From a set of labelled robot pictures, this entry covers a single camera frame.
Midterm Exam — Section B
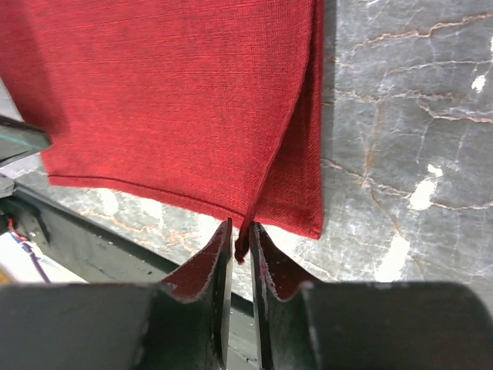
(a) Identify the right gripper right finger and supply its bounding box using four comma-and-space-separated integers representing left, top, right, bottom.
249, 223, 492, 369

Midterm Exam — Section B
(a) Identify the dark red cloth napkin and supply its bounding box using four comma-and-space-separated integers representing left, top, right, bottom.
1, 1, 324, 261

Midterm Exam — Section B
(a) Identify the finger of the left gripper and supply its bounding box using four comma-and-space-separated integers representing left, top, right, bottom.
0, 116, 52, 166

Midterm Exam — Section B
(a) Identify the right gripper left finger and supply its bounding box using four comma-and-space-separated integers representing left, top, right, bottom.
1, 221, 232, 369

